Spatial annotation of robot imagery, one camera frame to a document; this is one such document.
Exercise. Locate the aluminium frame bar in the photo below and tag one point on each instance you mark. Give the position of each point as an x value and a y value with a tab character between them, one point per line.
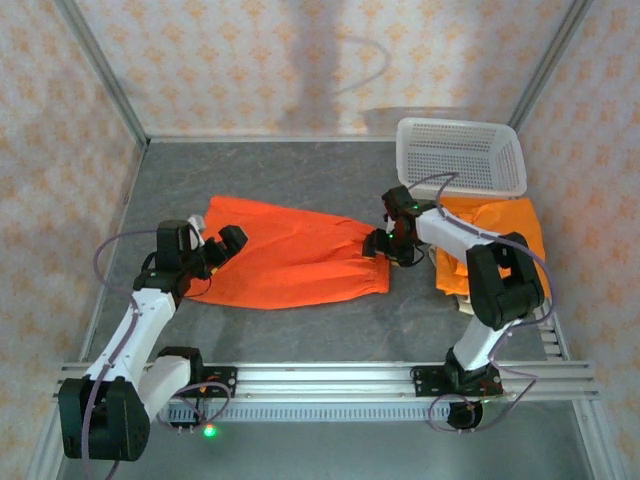
275	138

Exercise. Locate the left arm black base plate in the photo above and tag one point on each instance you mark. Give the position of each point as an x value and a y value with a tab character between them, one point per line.
227	385

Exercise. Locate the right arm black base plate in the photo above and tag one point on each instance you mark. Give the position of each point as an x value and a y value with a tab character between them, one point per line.
422	382

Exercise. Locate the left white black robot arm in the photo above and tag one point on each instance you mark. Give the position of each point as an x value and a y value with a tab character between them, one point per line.
130	340

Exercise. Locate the glowing status light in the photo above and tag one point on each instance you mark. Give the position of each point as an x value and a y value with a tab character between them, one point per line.
209	430

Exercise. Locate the cream white shorts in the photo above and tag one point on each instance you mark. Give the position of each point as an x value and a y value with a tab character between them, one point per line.
465	305

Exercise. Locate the aluminium table side bar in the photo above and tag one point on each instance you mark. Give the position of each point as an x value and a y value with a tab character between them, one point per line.
98	300

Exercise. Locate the light orange shorts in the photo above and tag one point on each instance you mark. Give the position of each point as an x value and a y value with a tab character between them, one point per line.
515	215

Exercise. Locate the aluminium frame post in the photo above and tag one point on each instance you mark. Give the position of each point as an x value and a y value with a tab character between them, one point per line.
102	70
551	60

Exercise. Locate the short aluminium side rails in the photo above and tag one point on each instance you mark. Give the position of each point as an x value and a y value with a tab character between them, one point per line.
555	345

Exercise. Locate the white perforated plastic basket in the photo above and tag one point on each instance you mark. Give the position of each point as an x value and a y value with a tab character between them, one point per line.
460	150

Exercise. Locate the red-orange shorts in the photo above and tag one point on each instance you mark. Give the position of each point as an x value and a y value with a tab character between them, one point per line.
290	260

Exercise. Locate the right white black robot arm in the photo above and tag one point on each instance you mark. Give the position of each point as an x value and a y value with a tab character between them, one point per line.
450	232

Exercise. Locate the aluminium mounting rail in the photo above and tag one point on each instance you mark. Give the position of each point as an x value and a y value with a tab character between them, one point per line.
325	380

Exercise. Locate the black round puck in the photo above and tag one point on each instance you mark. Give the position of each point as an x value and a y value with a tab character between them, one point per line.
457	415

